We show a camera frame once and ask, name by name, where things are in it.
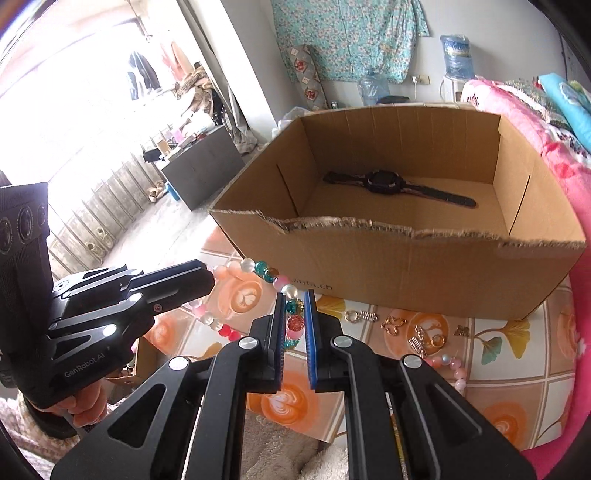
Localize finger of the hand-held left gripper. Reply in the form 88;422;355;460
48;291;211;363
53;259;216;305

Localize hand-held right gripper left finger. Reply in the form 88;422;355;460
51;292;287;480

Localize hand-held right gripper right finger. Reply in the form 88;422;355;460
305;292;539;480

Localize multicoloured bead bracelet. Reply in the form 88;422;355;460
187;258;305;352

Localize gold chain earring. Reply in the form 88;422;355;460
409;325;430;356

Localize brown cardboard box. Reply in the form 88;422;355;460
208;102;587;321

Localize pink bead bracelet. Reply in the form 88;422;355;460
422;353;468;393

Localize black wrist watch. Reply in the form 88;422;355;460
323;170;478;209

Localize person's left forearm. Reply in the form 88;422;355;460
0;394;70;480

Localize person's left hand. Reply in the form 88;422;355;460
46;381;110;428

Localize small cardboard box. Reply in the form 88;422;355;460
136;339;161;384

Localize white fuzzy cloth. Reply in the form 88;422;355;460
240;408;352;480

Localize dark grey cabinet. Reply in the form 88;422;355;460
161;124;245;208

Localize coffee pattern table mat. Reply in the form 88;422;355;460
134;226;578;450

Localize white plastic bag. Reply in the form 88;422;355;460
277;107;308;136

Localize hanging clothes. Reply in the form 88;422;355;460
128;41;185;89

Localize patterned grey cushion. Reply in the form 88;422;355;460
283;45;331;112

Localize clear blue water jug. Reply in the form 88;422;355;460
359;68;391;108

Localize white water dispenser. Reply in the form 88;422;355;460
441;76;472;103

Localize pink floral blanket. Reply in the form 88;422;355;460
459;79;591;480

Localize blue water dispenser bottle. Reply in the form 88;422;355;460
440;34;475;80

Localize dark patterned pillow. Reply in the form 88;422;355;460
503;78;573;132

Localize turquoise quilt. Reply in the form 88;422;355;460
538;74;591;153

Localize turquoise floral wall cloth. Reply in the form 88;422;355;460
270;0;430;84

